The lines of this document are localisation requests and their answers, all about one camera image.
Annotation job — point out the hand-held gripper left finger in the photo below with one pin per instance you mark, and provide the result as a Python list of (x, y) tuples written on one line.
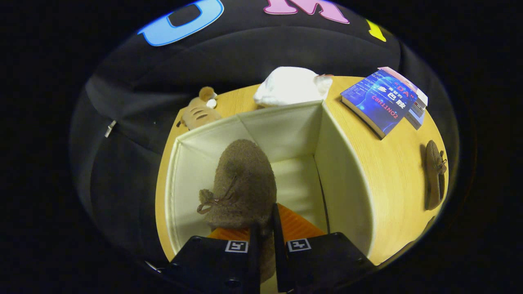
[(216, 265)]

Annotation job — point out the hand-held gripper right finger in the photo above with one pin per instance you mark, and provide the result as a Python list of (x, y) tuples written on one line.
[(318, 263)]

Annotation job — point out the brown fuzzy shoe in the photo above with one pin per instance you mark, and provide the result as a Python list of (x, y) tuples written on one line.
[(434, 175), (245, 179)]

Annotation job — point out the cream fabric storage box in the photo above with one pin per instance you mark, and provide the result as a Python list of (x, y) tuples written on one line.
[(294, 134)]

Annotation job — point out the brown bread plush toy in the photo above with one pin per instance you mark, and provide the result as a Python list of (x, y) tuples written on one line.
[(198, 112)]

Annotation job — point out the blue cover book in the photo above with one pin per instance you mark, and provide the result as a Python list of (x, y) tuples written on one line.
[(382, 102)]

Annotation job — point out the white plush toy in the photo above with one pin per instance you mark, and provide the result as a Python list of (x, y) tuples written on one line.
[(290, 87)]

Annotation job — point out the pink cover book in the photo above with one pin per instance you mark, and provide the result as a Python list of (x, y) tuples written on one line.
[(408, 83)]

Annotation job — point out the black backdrop cloth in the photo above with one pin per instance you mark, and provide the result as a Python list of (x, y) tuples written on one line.
[(245, 53)]

